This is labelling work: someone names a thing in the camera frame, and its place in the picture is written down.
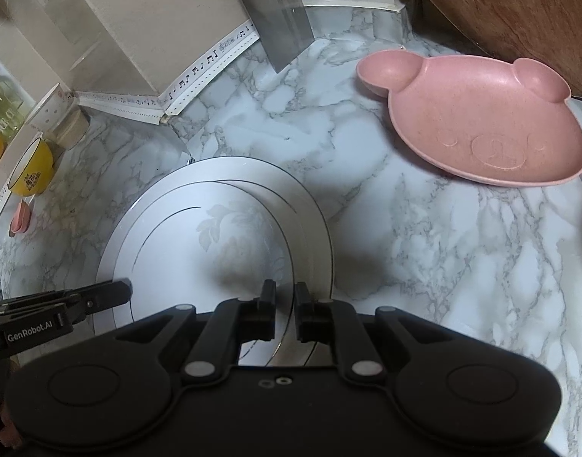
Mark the yellow bowl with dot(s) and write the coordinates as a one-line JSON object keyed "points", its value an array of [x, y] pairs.
{"points": [[33, 166]]}

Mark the large white plate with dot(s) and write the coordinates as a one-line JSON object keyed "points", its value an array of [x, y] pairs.
{"points": [[314, 228]]}

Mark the round wooden cutting board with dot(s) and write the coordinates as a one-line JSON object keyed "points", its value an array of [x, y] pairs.
{"points": [[510, 9]]}

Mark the small pink spoon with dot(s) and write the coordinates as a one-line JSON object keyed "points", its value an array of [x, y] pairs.
{"points": [[20, 219]]}

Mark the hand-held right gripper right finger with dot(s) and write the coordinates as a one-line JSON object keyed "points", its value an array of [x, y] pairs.
{"points": [[305, 316]]}

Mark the small white floral plate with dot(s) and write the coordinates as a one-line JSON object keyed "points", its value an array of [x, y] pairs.
{"points": [[214, 257]]}

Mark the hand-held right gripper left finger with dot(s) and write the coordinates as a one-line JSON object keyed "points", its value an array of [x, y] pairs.
{"points": [[267, 314]]}

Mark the music note trim strip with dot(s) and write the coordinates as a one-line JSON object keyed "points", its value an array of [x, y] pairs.
{"points": [[200, 69]]}

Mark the green glass jar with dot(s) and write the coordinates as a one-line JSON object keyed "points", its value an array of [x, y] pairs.
{"points": [[0, 100]]}

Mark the beige cup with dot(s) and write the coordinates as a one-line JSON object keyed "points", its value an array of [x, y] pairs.
{"points": [[74, 128]]}

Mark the pink bear-shaped plate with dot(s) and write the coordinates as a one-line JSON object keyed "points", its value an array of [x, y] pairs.
{"points": [[462, 119]]}

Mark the steel cleaver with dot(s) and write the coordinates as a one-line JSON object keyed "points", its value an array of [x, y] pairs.
{"points": [[281, 24]]}

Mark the white dotted cup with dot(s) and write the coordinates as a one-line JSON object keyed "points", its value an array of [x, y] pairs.
{"points": [[50, 107]]}

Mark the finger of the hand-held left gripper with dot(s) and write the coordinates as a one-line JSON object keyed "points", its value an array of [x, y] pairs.
{"points": [[105, 305], [109, 288]]}

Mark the medium white plate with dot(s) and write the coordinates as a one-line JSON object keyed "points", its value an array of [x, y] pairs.
{"points": [[150, 221]]}

